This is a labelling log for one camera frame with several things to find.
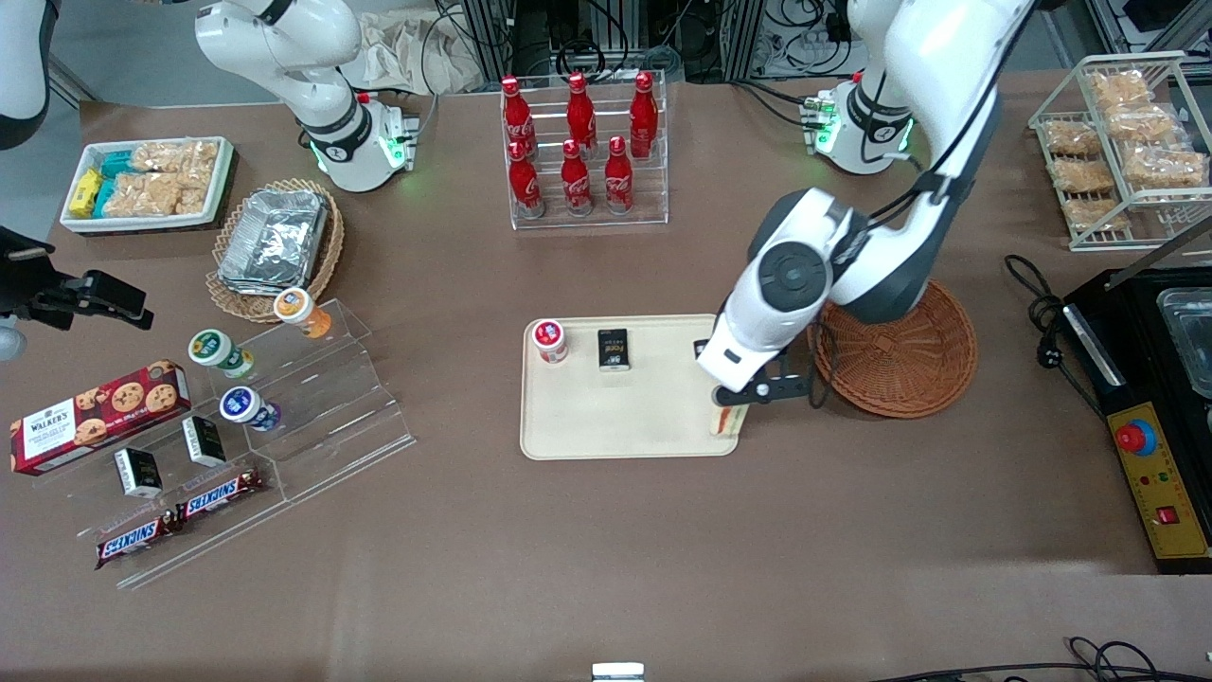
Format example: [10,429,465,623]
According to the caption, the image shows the yellow snack packet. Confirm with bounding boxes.
[67,169,103,218]

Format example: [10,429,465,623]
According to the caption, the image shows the green lid yogurt cup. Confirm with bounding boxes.
[187,329,256,380]

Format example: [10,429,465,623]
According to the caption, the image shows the clear acrylic bottle rack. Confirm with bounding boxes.
[500,71,669,231]

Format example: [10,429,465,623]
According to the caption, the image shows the clear acrylic stepped stand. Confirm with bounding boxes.
[19,298,418,590]

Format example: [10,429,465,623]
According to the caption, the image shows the red lid yogurt cup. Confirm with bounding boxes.
[532,319,569,366]

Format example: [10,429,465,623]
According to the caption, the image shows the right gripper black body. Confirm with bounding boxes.
[0,225,67,319]

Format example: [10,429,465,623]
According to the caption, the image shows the beige plastic tray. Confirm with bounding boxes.
[520,314,741,461]

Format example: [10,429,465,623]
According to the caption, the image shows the aluminium equipment frame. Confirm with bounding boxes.
[454,0,858,84]

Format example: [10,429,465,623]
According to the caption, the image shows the round brown wicker basket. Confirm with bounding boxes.
[810,279,978,420]

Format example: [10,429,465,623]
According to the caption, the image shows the Snickers chocolate bar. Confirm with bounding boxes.
[95,511,183,570]
[175,469,265,525]

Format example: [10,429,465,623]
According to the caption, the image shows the light wicker basket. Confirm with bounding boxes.
[206,178,346,325]

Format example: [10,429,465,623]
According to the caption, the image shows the red emergency stop button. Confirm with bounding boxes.
[1115,419,1158,458]

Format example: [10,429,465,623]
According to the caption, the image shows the red Walkers cookie box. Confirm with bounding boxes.
[9,360,192,476]

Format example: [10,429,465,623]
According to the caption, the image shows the clear plastic container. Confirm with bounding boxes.
[1157,289,1212,400]

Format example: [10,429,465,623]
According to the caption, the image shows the black power cable with plug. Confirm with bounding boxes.
[1004,254,1105,418]

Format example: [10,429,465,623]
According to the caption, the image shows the orange lid yogurt cup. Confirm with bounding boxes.
[274,287,333,340]

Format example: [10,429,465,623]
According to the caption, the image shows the white rectangular snack tray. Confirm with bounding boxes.
[59,135,235,234]

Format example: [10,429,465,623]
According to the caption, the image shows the metal machine handle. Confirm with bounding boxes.
[1064,303,1128,389]

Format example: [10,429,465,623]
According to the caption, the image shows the rice cracker snack packet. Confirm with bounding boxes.
[1041,118,1101,158]
[1088,71,1153,111]
[112,174,211,218]
[1106,104,1182,145]
[131,140,221,181]
[1064,196,1133,234]
[1121,145,1210,191]
[1051,156,1118,196]

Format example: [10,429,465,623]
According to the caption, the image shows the black floor cables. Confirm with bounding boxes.
[871,637,1212,682]

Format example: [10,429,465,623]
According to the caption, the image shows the yellow control panel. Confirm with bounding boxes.
[1106,403,1211,563]

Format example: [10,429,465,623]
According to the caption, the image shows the black sealing machine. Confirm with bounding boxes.
[1062,268,1212,424]

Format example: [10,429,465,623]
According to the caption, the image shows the stack of foil trays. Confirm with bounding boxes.
[217,189,330,294]

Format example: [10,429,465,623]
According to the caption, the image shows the grey metal lever bar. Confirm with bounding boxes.
[1103,213,1212,291]

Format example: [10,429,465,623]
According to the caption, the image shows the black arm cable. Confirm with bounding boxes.
[866,0,1038,233]

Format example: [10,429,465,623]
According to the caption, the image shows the red cola bottle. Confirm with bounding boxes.
[630,72,660,158]
[561,139,595,218]
[566,73,598,153]
[508,140,546,220]
[501,76,537,157]
[604,135,636,215]

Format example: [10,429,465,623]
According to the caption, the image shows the white wire rack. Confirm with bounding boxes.
[1029,52,1212,252]

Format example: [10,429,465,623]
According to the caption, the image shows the blue lid yogurt cup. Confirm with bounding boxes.
[220,386,282,433]

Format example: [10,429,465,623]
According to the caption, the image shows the crumpled white cloth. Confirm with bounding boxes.
[339,8,486,96]

